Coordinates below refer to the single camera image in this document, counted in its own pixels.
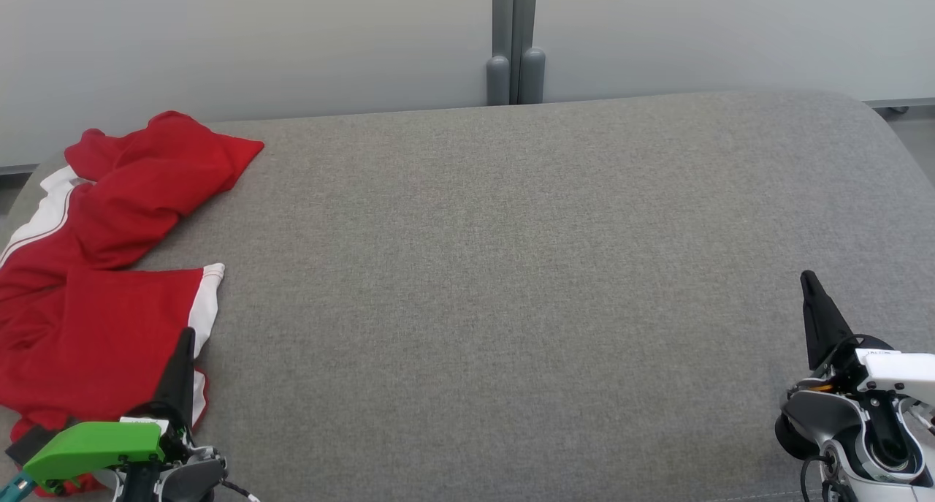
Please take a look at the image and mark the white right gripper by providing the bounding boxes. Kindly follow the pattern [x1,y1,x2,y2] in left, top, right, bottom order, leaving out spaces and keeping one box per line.
[801,270,935,408]

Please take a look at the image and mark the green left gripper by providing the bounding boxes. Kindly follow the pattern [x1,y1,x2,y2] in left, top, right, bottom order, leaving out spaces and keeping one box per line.
[22,328,196,502]

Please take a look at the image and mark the red shorts with white stripe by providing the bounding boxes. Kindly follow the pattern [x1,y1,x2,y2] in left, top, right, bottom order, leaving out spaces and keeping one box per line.
[0,263,226,497]

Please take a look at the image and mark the red Bulls jersey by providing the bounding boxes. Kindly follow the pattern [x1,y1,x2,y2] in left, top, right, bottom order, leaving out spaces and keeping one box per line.
[0,110,265,273]

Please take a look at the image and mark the left camera cable teal plug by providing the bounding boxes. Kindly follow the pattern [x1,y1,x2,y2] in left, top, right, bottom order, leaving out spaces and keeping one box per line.
[0,471,34,502]

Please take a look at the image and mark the grey partition post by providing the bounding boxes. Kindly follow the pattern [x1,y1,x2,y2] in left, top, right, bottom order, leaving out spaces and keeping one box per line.
[486,0,516,107]
[515,0,547,105]

